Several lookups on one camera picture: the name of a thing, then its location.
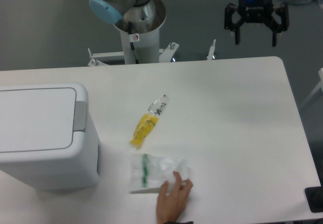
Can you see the clear zip bag green stripe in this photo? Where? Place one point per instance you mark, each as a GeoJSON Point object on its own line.
{"type": "Point", "coordinates": [148, 172]}

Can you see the white plastic trash can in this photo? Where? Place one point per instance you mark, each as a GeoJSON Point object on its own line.
{"type": "Point", "coordinates": [76, 166]}

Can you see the white furniture frame right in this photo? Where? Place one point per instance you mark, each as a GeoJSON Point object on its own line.
{"type": "Point", "coordinates": [313, 95]}

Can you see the person's hand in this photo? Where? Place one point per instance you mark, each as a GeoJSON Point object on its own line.
{"type": "Point", "coordinates": [170, 206]}

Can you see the dark sleeve cuff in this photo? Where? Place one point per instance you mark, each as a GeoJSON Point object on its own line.
{"type": "Point", "coordinates": [178, 222]}

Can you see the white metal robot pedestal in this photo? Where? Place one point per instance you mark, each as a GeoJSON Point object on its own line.
{"type": "Point", "coordinates": [138, 48]}

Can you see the black device at table edge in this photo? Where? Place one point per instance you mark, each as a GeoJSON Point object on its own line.
{"type": "Point", "coordinates": [314, 198]}

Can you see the yellow clear plastic wrapper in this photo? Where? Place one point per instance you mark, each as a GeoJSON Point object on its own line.
{"type": "Point", "coordinates": [149, 121]}

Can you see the grey lid push button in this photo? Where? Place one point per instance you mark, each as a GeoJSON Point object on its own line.
{"type": "Point", "coordinates": [80, 116]}

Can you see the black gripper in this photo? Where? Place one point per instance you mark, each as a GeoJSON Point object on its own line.
{"type": "Point", "coordinates": [257, 11]}

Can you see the white trash can lid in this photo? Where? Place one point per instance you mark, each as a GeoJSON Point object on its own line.
{"type": "Point", "coordinates": [37, 119]}

